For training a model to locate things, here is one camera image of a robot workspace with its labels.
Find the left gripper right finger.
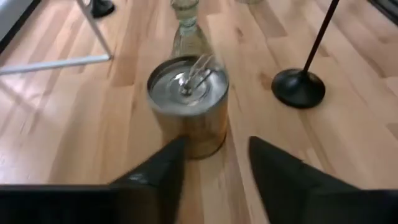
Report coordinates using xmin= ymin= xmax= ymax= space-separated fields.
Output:
xmin=248 ymin=136 xmax=358 ymax=224

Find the tall black candlestick holder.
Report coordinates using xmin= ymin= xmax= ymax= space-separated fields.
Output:
xmin=90 ymin=0 xmax=116 ymax=19

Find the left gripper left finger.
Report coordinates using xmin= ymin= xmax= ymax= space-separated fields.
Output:
xmin=108 ymin=136 xmax=188 ymax=224

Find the clear ribbed glass candle holder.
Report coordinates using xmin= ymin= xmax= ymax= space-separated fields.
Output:
xmin=169 ymin=0 xmax=216 ymax=62

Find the black aluminium table frame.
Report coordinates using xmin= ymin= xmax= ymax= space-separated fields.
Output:
xmin=0 ymin=0 xmax=43 ymax=54

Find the white perforated metal shelf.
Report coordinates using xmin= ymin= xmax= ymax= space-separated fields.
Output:
xmin=0 ymin=0 xmax=113 ymax=77

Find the medium black candlestick holder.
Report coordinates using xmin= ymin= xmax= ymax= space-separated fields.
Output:
xmin=271 ymin=0 xmax=341 ymax=110

